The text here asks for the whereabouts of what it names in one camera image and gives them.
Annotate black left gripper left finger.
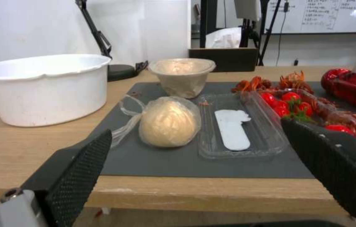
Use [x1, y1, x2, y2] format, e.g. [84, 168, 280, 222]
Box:
[0, 129, 113, 227]

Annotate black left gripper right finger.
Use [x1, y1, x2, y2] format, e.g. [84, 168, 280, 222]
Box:
[280, 117, 356, 220]

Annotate clear disposable takeout box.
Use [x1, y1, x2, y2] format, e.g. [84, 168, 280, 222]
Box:
[196, 88, 356, 162]

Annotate dough ball in plastic bag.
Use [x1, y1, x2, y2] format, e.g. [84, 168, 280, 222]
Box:
[112, 96, 202, 149]

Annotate brown cardboard box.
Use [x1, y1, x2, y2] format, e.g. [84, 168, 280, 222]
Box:
[187, 47, 259, 72]

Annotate white plastic bag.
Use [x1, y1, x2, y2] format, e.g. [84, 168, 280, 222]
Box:
[206, 27, 242, 49]

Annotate red cherry tomato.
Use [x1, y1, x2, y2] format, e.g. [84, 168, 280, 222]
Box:
[261, 92, 277, 105]
[281, 91, 301, 102]
[324, 124, 356, 136]
[273, 102, 291, 117]
[297, 102, 315, 116]

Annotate red crayfish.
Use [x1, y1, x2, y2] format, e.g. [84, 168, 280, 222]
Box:
[231, 75, 274, 94]
[278, 71, 315, 93]
[309, 96, 356, 143]

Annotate red soda can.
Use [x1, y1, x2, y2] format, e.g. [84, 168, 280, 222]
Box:
[320, 68, 356, 112]

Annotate white plastic basin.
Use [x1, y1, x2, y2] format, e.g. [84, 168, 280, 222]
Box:
[0, 54, 112, 127]

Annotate dark grey table mat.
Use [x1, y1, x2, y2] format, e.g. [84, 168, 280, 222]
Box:
[98, 81, 356, 178]

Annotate white paper label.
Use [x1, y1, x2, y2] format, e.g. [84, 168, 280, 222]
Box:
[214, 109, 251, 152]

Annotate black desk lamp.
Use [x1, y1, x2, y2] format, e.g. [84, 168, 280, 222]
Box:
[75, 0, 138, 82]

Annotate black tripod stand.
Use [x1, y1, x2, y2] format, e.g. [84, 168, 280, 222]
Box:
[257, 0, 284, 67]

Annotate whiteboard with writing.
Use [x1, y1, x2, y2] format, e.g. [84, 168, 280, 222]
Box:
[261, 0, 356, 35]

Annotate film-wrapped beige bowl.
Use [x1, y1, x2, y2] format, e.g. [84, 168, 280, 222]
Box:
[148, 58, 216, 99]

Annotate black metal frame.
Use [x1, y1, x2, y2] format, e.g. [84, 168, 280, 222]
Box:
[199, 0, 220, 49]

